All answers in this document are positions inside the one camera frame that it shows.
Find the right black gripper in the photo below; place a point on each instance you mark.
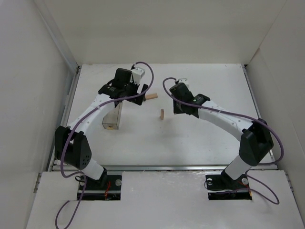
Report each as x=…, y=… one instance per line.
x=177, y=108

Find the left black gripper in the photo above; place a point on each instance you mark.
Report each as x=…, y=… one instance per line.
x=137, y=96

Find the clear plastic container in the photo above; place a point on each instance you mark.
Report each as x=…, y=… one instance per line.
x=113, y=117

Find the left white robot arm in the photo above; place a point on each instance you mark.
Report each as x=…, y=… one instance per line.
x=71, y=143

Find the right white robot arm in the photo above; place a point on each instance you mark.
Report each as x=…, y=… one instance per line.
x=254, y=138

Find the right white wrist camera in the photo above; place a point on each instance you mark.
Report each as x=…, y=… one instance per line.
x=184, y=81

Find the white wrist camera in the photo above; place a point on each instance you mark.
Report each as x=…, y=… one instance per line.
x=184, y=81
x=137, y=75

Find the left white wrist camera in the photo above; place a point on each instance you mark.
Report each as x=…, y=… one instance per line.
x=137, y=75

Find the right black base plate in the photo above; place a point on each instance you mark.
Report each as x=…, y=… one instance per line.
x=222, y=187

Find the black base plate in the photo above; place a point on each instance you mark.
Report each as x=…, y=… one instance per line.
x=110, y=190
x=222, y=187

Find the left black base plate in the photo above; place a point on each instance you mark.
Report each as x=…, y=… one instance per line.
x=110, y=190

